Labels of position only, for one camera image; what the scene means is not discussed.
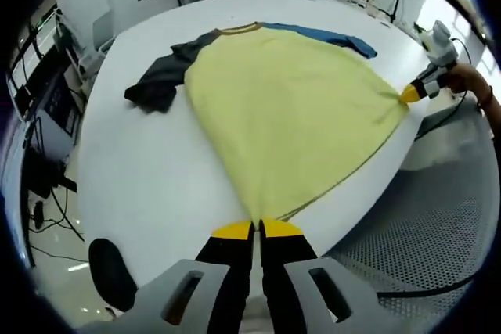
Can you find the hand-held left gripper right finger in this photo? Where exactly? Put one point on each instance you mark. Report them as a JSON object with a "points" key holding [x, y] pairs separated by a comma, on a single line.
{"points": [[285, 271]]}

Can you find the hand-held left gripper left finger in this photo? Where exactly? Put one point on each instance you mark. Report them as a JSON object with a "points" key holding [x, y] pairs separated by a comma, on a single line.
{"points": [[227, 271]]}

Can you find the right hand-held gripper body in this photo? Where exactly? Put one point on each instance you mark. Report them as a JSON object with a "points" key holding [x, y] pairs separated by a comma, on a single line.
{"points": [[442, 50]]}

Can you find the yellow garment with dark sleeves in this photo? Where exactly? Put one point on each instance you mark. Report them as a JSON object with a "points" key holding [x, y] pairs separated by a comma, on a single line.
{"points": [[282, 115]]}

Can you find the person's right hand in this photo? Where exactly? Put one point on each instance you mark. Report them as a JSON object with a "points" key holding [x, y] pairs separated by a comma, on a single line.
{"points": [[467, 81]]}

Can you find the grey mesh chair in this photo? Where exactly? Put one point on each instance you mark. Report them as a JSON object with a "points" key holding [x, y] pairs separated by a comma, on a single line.
{"points": [[430, 212]]}

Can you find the office desk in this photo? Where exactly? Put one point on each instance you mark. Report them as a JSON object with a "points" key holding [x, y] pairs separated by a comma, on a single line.
{"points": [[58, 107]]}

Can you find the large computer monitor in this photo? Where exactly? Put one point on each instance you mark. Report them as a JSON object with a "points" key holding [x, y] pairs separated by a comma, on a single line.
{"points": [[25, 68]]}

